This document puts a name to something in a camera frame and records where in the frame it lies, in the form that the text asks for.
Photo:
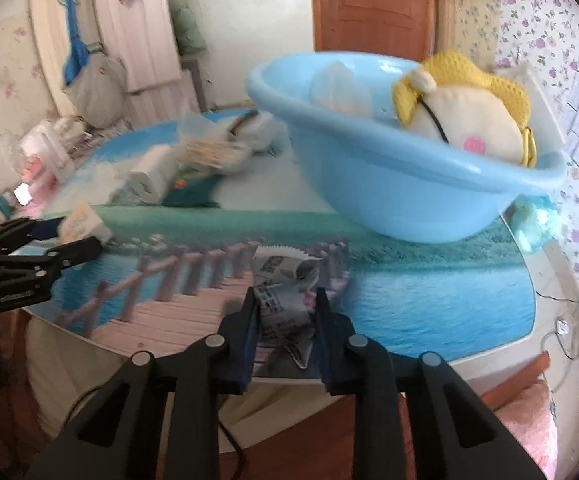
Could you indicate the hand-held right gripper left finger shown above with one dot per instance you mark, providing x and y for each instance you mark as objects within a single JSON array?
[{"x": 250, "y": 355}]

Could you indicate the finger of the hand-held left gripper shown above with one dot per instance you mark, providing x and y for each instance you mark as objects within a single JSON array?
[
  {"x": 46, "y": 228},
  {"x": 79, "y": 250}
]

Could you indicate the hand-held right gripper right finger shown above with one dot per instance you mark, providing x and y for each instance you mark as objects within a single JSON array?
[{"x": 325, "y": 355}]

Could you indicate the cream printed packet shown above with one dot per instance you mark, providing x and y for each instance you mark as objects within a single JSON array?
[{"x": 84, "y": 225}]

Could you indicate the grey printed packet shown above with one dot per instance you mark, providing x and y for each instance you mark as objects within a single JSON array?
[{"x": 279, "y": 305}]

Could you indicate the white paper roll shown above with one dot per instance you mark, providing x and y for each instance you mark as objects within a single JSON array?
[{"x": 154, "y": 175}]

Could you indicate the dark green packet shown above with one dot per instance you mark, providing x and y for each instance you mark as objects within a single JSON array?
[{"x": 192, "y": 195}]

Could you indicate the clear bag of tan sticks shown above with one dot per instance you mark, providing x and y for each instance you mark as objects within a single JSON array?
[{"x": 209, "y": 152}]

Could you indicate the light blue plastic basin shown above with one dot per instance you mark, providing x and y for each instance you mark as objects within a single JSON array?
[{"x": 394, "y": 195}]

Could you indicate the clear bag with brown band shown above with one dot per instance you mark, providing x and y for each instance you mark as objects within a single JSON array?
[{"x": 262, "y": 132}]

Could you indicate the clear plastic container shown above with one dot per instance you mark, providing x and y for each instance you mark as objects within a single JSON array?
[{"x": 342, "y": 87}]

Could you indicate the yellow mesh plush hat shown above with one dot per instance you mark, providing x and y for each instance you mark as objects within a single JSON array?
[{"x": 449, "y": 115}]

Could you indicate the small white card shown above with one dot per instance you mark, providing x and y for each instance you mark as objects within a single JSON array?
[{"x": 23, "y": 195}]

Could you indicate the pink cup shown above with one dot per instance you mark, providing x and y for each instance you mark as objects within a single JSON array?
[{"x": 31, "y": 172}]

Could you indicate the grey cloth bag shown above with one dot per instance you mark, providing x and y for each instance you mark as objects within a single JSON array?
[{"x": 96, "y": 92}]

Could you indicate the blue apron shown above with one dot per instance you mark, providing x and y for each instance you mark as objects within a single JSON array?
[{"x": 74, "y": 35}]

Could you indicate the light wooden wardrobe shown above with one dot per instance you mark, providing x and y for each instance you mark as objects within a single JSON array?
[{"x": 139, "y": 35}]

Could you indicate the pink blanket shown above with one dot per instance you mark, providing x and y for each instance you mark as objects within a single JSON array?
[{"x": 529, "y": 430}]

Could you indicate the white plug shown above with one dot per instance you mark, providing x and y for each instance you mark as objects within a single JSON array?
[{"x": 562, "y": 326}]

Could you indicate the light blue plastic bag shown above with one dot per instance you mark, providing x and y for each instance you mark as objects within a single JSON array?
[{"x": 532, "y": 222}]

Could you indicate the green quilt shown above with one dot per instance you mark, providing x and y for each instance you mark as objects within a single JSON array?
[{"x": 189, "y": 25}]

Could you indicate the brown wooden door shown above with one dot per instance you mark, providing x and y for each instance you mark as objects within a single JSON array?
[{"x": 374, "y": 5}]

